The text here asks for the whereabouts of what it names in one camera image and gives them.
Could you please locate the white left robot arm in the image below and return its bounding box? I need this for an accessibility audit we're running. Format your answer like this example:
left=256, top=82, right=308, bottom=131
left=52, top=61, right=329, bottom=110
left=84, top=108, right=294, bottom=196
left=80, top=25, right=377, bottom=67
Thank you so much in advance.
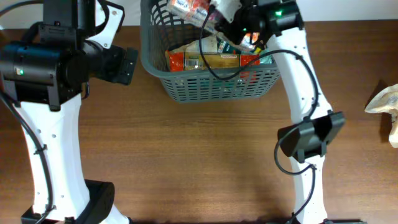
left=1, top=1, right=138, bottom=223

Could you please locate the beige paper bag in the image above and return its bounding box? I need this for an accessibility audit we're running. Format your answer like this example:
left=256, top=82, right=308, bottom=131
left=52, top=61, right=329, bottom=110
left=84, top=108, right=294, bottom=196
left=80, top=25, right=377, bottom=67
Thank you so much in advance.
left=165, top=35, right=218, bottom=72

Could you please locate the multicolour tissue pack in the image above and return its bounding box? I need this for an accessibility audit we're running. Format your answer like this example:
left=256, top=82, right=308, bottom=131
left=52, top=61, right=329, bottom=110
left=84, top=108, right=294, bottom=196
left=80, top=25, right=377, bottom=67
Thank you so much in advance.
left=167, top=0, right=256, bottom=51

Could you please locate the grey plastic basket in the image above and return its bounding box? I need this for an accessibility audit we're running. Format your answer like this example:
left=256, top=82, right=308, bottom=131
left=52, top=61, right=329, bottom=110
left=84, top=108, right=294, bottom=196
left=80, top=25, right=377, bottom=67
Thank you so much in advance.
left=141, top=1, right=282, bottom=103

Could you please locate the teal snack packet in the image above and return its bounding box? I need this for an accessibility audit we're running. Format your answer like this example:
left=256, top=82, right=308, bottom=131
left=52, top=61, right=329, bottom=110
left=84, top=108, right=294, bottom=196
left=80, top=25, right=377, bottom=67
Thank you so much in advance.
left=258, top=49, right=274, bottom=65

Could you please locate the orange biscuit package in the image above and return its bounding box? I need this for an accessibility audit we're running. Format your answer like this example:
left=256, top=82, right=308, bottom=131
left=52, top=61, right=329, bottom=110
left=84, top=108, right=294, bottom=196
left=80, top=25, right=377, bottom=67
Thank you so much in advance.
left=167, top=51, right=261, bottom=73

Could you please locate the green coffee mix bag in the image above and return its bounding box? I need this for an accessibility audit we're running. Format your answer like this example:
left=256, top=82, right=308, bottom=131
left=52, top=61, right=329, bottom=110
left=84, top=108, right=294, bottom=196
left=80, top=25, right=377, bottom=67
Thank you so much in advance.
left=216, top=39, right=264, bottom=55

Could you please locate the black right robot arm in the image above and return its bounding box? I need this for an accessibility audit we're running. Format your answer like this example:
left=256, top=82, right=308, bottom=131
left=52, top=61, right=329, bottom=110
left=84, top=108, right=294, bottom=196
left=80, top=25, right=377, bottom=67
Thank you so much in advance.
left=209, top=1, right=345, bottom=223

